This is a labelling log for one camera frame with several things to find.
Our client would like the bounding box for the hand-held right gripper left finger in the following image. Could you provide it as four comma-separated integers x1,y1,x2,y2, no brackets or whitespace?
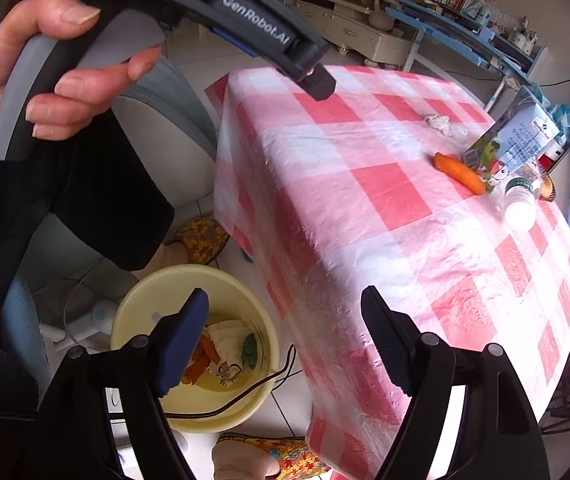
35,288,210,480

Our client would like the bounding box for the blue desk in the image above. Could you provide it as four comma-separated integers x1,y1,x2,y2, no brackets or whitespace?
385,0,548,111

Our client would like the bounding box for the yellow plastic basin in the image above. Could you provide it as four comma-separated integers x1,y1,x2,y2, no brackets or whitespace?
110,264,280,433

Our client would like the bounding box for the colourful knitted slipper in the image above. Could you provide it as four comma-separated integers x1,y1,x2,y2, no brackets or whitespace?
165,215,230,266
212,432,333,480

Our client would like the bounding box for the pink round pot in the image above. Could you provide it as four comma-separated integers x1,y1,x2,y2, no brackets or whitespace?
369,0,396,31

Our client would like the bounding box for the small white tissue scrap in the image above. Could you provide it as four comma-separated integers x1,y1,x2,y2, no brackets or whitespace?
425,112,468,137

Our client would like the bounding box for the red checked tablecloth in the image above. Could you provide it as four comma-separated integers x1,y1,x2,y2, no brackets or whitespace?
205,64,570,480

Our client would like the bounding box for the black cable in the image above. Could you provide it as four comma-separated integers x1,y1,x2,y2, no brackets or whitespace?
165,344,298,418

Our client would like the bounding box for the white low cabinet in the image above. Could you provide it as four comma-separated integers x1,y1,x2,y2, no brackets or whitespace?
275,0,416,66

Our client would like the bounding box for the white jar black cap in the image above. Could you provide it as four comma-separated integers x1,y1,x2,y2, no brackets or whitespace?
545,132,568,161

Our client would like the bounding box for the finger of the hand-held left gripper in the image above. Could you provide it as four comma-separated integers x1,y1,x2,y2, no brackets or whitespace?
284,41,339,103

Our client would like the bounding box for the white power strip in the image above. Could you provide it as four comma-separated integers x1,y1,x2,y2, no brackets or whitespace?
40,299,118,356

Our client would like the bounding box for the person's leg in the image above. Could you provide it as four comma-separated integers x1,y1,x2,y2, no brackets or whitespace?
0,107,176,321

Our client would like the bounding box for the blue plastic bag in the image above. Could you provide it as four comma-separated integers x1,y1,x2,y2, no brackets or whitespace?
530,85,570,133

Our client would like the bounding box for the printed drink carton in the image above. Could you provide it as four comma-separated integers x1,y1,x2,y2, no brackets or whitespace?
462,85,566,186

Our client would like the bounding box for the clear plastic bottle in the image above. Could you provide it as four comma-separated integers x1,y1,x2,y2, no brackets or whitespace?
504,162,546,233

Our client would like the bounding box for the grey padded chair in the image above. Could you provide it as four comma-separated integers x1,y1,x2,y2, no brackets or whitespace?
112,57,218,211

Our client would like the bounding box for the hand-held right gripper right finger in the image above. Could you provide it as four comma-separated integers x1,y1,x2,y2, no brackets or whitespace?
360,285,553,480

